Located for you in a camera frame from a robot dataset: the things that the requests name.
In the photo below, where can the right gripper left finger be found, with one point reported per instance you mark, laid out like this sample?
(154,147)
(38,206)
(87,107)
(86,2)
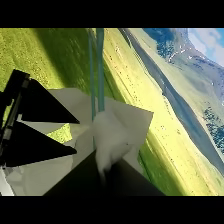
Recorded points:
(80,181)

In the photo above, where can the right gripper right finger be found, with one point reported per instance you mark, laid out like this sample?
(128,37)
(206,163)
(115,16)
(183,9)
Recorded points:
(133,183)

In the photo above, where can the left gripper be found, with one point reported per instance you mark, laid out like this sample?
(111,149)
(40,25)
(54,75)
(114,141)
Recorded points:
(15,90)

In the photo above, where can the white shirt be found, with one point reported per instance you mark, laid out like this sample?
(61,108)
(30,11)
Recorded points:
(113,133)

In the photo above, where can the teal clothes hanger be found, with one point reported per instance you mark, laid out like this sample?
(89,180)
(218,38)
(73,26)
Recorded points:
(100,66)

